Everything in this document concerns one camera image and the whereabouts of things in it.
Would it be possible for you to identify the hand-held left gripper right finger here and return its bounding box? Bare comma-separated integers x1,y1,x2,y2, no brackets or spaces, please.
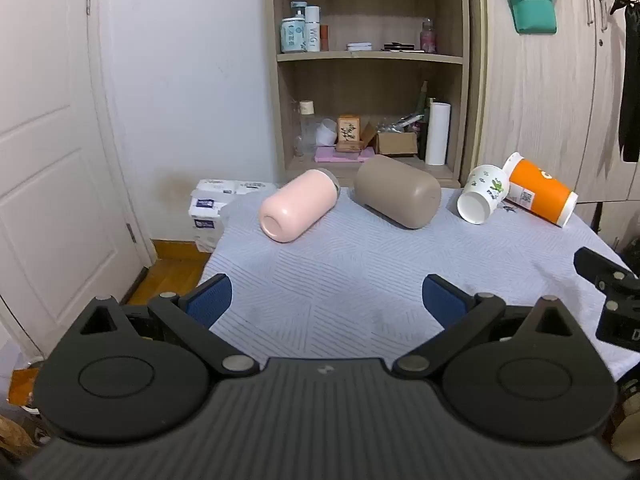
392,274,581,380

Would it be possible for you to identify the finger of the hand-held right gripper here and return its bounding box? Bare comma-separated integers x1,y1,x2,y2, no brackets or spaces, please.
573,246,640,295

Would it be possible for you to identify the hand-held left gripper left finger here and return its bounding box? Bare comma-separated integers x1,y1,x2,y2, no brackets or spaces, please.
70,274,261,380

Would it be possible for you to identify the orange paper cup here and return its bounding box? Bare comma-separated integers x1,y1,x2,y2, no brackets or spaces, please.
501,151,579,229

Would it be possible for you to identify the white floral paper cup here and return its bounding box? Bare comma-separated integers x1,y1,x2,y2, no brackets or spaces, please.
456,163,511,225

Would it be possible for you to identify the taupe cup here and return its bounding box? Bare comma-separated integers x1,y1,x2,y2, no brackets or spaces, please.
353,154,442,231

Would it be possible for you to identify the pink cup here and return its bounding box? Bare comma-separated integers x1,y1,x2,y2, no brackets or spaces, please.
258,168,342,244

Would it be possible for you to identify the white plastic cup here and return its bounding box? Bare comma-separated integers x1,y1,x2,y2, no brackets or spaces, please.
316,118,338,147

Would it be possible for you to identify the pale blue quilted tablecloth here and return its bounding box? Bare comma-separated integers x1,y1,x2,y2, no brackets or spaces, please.
197,180,640,383

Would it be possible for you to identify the brown cardboard box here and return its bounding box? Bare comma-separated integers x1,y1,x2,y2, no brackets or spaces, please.
361,122,418,157

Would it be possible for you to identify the white paper roll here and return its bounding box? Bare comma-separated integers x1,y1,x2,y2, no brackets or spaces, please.
425,101,452,166

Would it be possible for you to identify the pink flat box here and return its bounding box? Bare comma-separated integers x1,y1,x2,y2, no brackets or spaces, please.
314,146,377,163

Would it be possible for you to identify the wooden wardrobe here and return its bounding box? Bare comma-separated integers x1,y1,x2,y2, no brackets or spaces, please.
475,0,640,206

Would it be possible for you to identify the dark green bottle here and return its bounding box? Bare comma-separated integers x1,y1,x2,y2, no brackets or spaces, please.
417,81,432,161

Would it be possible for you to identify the black hanging garment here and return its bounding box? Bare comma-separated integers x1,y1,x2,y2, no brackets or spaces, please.
610,0,640,163

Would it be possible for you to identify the clear plastic wrap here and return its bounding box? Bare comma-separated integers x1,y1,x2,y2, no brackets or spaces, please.
375,112,426,134

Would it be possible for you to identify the wooden box floral print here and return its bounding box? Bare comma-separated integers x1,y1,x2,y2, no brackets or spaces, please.
336,115,363,153

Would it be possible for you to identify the clear bottle cream cap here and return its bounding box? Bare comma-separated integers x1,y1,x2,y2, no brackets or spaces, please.
298,100,318,157

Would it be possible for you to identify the white door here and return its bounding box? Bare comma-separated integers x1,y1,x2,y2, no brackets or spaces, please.
0,0,151,356

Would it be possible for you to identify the orange packet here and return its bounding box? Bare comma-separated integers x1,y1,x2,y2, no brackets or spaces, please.
7,367,41,406

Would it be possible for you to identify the wooden shelf unit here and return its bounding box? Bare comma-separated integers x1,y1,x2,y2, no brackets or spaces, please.
264,0,486,191

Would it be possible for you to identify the light blue bottle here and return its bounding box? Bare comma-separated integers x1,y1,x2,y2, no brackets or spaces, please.
280,1,307,54

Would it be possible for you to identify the white tall bottle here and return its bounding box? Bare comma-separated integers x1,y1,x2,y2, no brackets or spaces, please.
304,6,321,53

